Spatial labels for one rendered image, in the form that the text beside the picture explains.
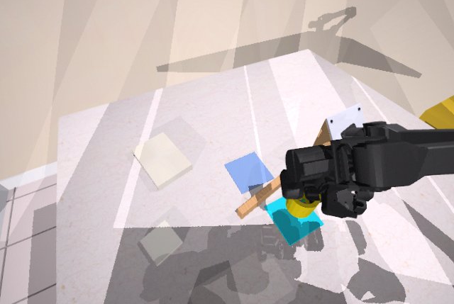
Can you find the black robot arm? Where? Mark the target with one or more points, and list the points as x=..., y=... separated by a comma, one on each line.
x=381, y=156

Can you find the tan wooden bar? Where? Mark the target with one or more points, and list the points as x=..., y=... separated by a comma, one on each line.
x=259, y=198

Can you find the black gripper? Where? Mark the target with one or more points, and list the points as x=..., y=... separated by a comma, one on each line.
x=311, y=188

